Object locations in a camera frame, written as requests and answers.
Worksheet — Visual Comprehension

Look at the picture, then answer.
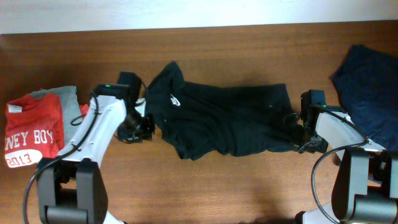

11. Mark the red printed t-shirt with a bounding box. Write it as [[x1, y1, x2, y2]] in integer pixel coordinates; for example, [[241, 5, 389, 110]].
[[4, 92, 91, 169]]

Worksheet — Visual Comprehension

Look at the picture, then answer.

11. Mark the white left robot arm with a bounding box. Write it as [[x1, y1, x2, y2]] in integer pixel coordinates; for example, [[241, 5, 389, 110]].
[[30, 72, 155, 224]]

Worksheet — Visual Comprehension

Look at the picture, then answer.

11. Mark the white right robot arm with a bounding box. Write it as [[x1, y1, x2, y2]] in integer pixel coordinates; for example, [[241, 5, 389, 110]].
[[291, 90, 397, 223]]

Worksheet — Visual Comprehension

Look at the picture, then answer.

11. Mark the grey folded t-shirt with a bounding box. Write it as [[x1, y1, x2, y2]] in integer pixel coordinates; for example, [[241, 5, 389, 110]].
[[30, 86, 81, 144]]

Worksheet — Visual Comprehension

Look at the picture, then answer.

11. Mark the navy blue t-shirt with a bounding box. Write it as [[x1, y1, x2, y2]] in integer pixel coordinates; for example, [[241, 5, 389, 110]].
[[331, 45, 397, 151]]

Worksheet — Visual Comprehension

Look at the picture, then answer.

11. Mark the black t-shirt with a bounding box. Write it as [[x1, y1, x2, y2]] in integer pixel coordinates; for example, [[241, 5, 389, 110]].
[[146, 62, 297, 160]]

